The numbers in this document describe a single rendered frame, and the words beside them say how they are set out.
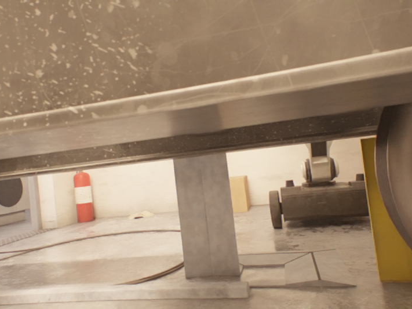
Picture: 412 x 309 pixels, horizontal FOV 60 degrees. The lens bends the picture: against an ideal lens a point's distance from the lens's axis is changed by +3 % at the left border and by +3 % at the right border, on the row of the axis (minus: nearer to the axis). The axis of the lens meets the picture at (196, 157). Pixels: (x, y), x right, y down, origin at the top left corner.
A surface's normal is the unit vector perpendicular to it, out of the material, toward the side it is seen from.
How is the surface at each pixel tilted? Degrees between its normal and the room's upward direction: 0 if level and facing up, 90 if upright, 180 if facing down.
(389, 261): 90
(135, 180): 90
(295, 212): 90
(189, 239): 90
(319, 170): 116
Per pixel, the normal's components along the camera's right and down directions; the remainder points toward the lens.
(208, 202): -0.36, 0.01
